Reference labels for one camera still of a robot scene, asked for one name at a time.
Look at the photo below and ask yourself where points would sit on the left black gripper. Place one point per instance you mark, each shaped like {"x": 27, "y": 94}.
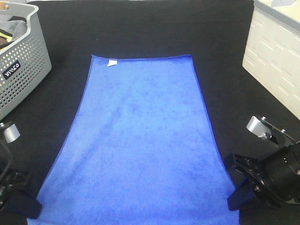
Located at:
{"x": 15, "y": 197}

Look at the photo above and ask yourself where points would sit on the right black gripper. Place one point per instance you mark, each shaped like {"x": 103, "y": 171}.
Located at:
{"x": 273, "y": 181}

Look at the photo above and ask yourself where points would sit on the blue microfiber towel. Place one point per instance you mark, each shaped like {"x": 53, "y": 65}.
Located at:
{"x": 140, "y": 151}

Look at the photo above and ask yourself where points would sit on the white plastic storage basket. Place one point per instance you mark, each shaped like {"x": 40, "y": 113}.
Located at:
{"x": 272, "y": 53}

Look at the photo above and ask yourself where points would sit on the grey perforated laundry basket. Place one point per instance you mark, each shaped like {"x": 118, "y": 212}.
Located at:
{"x": 23, "y": 63}

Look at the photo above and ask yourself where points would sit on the black fabric table cover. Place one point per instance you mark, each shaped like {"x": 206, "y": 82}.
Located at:
{"x": 212, "y": 32}

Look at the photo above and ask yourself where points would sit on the brown cloth in basket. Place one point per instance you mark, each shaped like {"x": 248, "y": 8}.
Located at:
{"x": 4, "y": 42}

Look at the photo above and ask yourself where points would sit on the yellow cloth in basket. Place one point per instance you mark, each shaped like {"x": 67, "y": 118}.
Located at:
{"x": 7, "y": 37}

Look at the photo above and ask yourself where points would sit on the grey towel in basket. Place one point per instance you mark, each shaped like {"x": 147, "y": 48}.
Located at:
{"x": 15, "y": 28}

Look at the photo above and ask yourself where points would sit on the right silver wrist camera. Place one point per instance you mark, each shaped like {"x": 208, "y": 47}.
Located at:
{"x": 258, "y": 128}

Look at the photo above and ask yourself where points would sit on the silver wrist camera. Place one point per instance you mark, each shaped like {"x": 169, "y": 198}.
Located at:
{"x": 258, "y": 128}
{"x": 8, "y": 132}

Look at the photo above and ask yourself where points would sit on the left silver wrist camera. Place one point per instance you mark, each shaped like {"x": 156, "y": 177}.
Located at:
{"x": 8, "y": 132}

